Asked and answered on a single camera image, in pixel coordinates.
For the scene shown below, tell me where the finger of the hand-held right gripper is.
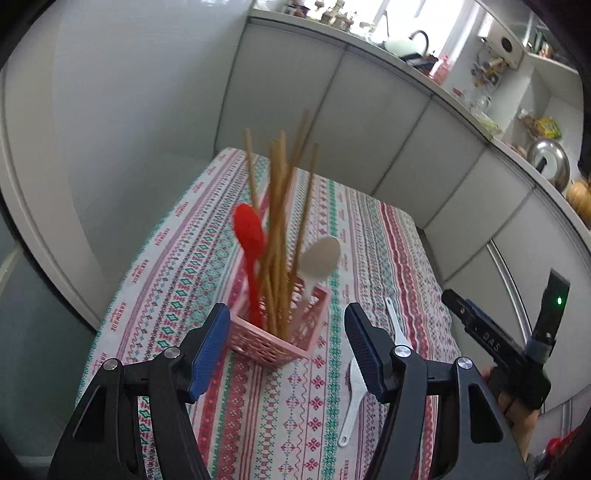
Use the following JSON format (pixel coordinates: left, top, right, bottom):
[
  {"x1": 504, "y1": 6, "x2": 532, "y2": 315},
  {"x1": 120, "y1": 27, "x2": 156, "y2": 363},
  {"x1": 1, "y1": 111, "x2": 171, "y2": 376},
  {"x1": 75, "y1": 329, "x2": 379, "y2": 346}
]
[
  {"x1": 441, "y1": 289, "x2": 476, "y2": 335},
  {"x1": 464, "y1": 299, "x2": 491, "y2": 334}
]

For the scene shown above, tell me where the brown round bread loaf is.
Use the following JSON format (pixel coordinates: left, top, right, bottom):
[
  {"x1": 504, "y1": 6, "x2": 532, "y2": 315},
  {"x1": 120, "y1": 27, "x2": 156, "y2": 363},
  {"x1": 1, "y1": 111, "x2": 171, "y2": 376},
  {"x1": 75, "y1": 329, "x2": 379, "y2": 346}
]
[{"x1": 566, "y1": 180, "x2": 591, "y2": 220}]

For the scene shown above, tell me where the pink plastic utensil basket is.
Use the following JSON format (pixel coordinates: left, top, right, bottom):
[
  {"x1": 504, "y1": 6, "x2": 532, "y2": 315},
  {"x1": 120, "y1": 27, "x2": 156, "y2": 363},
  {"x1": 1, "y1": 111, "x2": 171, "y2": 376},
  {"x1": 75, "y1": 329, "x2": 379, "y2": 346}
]
[{"x1": 221, "y1": 285, "x2": 329, "y2": 367}]

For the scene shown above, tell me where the red plastic spoon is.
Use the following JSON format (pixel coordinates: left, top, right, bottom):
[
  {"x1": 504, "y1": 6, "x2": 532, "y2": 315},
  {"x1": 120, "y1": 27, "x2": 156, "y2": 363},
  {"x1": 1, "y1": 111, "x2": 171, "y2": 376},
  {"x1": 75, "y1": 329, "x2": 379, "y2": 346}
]
[{"x1": 232, "y1": 203, "x2": 267, "y2": 326}]

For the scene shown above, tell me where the yellow snack packet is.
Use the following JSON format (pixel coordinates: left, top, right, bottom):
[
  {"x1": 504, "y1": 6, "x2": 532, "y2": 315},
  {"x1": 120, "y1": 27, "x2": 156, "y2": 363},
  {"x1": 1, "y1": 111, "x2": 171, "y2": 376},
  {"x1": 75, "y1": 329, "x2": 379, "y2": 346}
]
[{"x1": 531, "y1": 117, "x2": 563, "y2": 139}]

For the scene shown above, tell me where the patterned striped tablecloth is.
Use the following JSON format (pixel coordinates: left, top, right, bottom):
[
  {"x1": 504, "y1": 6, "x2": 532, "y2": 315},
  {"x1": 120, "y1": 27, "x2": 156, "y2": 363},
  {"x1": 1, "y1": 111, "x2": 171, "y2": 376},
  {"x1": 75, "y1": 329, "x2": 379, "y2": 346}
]
[{"x1": 76, "y1": 148, "x2": 465, "y2": 480}]

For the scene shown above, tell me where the white plastic spoon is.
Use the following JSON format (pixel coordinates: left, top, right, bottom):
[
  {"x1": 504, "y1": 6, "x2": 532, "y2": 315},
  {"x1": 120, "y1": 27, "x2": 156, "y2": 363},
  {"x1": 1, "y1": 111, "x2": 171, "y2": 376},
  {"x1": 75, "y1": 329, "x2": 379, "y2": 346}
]
[{"x1": 290, "y1": 235, "x2": 342, "y2": 319}]

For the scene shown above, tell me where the metal pot lid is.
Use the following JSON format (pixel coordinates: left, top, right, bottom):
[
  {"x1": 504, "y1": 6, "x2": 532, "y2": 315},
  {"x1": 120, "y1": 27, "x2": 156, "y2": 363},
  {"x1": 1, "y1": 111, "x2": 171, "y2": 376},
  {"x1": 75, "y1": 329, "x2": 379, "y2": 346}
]
[{"x1": 526, "y1": 138, "x2": 571, "y2": 192}]

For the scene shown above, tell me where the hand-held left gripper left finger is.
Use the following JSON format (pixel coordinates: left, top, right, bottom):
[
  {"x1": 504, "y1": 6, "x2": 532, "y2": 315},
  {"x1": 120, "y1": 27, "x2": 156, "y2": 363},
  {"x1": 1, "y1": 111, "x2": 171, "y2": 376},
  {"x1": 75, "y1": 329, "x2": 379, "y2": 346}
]
[{"x1": 48, "y1": 302, "x2": 232, "y2": 480}]

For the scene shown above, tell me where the white kettle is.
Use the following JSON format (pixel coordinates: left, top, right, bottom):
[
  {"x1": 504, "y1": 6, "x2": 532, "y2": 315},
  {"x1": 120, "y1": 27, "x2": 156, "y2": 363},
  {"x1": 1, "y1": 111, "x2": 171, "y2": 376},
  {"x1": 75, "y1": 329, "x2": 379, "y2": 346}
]
[{"x1": 383, "y1": 30, "x2": 430, "y2": 58}]

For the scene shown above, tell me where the pink bottle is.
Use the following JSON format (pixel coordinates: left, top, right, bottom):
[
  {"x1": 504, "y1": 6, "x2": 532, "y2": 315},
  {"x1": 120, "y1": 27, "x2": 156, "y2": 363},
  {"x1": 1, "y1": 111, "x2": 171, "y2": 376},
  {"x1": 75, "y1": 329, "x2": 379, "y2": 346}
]
[{"x1": 429, "y1": 54, "x2": 453, "y2": 86}]

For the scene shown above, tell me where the white wall water heater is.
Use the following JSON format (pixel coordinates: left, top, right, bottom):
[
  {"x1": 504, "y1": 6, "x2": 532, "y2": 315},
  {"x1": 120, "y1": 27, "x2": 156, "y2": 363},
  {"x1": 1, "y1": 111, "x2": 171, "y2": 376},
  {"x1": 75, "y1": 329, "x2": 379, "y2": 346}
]
[{"x1": 478, "y1": 21, "x2": 525, "y2": 70}]

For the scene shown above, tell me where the bundle of wooden chopsticks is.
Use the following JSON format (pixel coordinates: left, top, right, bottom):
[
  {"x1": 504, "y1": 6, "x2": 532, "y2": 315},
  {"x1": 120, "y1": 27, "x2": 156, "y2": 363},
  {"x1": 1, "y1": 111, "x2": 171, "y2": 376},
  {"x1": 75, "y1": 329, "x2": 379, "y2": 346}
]
[{"x1": 244, "y1": 108, "x2": 320, "y2": 335}]

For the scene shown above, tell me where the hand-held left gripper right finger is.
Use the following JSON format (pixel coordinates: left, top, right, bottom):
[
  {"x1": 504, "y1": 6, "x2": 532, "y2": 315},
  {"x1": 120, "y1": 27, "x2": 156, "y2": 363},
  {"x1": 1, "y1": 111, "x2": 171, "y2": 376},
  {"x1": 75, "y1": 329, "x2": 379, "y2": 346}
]
[{"x1": 344, "y1": 302, "x2": 529, "y2": 480}]

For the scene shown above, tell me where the person's right hand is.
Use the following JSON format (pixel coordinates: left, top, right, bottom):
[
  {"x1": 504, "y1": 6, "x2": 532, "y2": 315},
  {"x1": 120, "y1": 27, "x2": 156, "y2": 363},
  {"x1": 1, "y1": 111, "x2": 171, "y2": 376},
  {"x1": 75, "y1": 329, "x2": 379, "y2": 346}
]
[{"x1": 479, "y1": 366, "x2": 541, "y2": 462}]

